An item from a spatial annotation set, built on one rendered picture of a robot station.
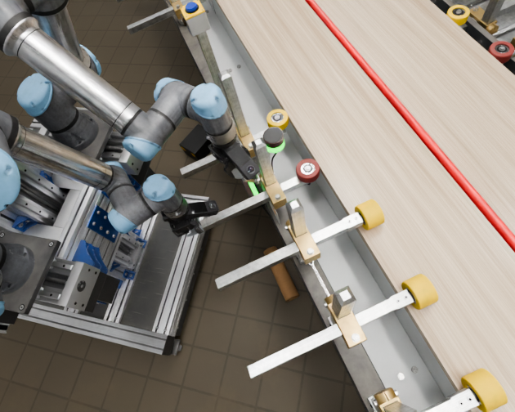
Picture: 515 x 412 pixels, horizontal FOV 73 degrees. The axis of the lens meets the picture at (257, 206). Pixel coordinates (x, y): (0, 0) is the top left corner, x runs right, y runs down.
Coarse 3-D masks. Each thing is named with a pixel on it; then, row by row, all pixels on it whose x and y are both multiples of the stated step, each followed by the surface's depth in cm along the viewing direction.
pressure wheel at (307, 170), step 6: (300, 162) 119; (306, 162) 118; (312, 162) 118; (300, 168) 118; (306, 168) 117; (312, 168) 117; (318, 168) 116; (300, 174) 117; (306, 174) 116; (312, 174) 116; (318, 174) 117; (300, 180) 119; (306, 180) 117; (312, 180) 117
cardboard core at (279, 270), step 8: (272, 248) 195; (280, 264) 190; (272, 272) 192; (280, 272) 188; (288, 272) 190; (280, 280) 186; (288, 280) 186; (280, 288) 186; (288, 288) 184; (288, 296) 182; (296, 296) 187
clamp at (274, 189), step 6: (276, 180) 121; (264, 186) 121; (270, 186) 121; (276, 186) 120; (270, 192) 120; (276, 192) 119; (282, 192) 119; (270, 198) 119; (282, 198) 118; (276, 204) 119; (282, 204) 121
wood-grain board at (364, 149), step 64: (256, 0) 159; (320, 0) 152; (384, 0) 145; (256, 64) 143; (320, 64) 136; (384, 64) 131; (448, 64) 126; (320, 128) 124; (384, 128) 119; (448, 128) 115; (512, 128) 111; (384, 192) 110; (448, 192) 106; (512, 192) 103; (384, 256) 101; (448, 256) 98; (512, 256) 95; (448, 320) 91; (512, 320) 89; (512, 384) 83
